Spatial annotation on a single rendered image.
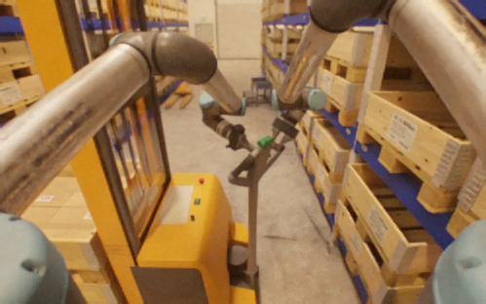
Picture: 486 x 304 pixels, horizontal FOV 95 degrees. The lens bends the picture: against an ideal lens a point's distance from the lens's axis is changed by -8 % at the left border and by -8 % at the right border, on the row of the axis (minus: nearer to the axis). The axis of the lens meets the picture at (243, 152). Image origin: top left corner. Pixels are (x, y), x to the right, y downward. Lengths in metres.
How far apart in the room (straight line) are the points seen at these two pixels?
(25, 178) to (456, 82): 0.67
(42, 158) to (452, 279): 0.52
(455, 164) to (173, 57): 1.08
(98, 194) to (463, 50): 1.24
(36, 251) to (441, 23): 0.63
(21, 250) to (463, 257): 0.36
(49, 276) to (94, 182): 0.94
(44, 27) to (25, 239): 0.85
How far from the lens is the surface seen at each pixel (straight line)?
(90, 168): 1.16
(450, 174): 1.24
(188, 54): 0.67
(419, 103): 2.02
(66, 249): 1.52
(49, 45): 1.05
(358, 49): 1.98
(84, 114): 0.52
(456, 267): 0.27
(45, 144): 0.47
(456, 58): 0.51
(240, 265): 1.84
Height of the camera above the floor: 1.89
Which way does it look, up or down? 28 degrees down
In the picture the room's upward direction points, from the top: straight up
